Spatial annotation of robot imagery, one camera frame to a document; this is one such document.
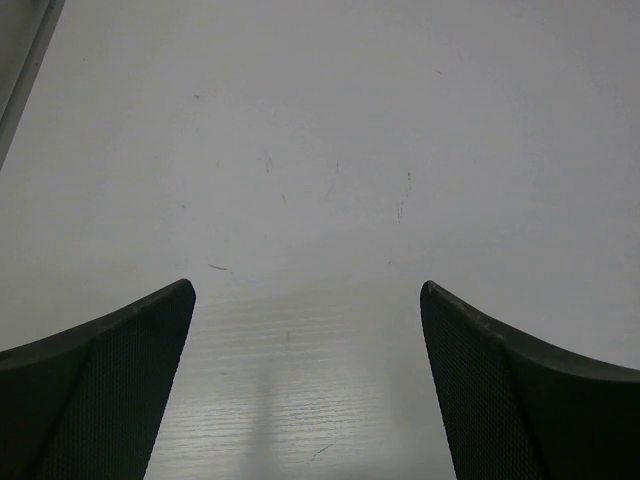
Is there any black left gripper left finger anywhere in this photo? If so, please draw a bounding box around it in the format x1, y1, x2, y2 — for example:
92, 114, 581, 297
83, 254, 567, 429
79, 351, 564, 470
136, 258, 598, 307
1, 279, 196, 479

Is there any aluminium table edge rail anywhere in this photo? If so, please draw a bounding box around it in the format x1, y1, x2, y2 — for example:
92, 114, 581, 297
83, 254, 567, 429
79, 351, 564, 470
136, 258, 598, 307
0, 0, 65, 165

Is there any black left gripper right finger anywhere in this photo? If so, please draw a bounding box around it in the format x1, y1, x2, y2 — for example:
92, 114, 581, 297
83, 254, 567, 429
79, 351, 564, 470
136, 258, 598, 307
420, 281, 639, 479

